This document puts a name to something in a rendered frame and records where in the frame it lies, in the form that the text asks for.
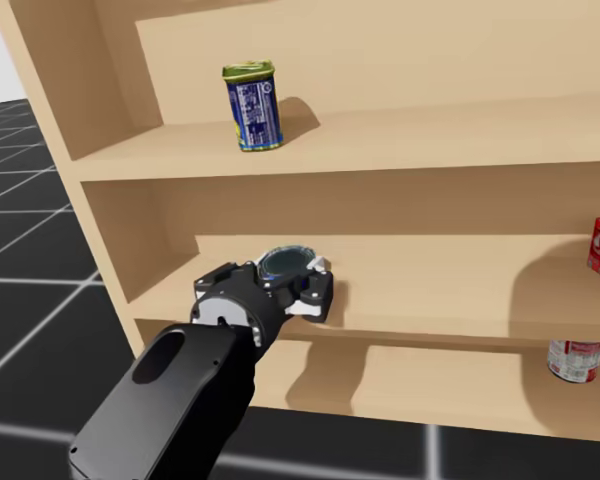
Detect green and blue rectangular can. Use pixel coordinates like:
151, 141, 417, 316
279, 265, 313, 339
222, 58, 285, 153

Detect red and white can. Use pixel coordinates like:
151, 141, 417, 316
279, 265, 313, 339
546, 339, 600, 384

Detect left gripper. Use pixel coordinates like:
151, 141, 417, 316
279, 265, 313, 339
189, 254, 337, 349

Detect pale wooden shelf unit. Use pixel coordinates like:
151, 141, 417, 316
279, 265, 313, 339
0, 0, 600, 444

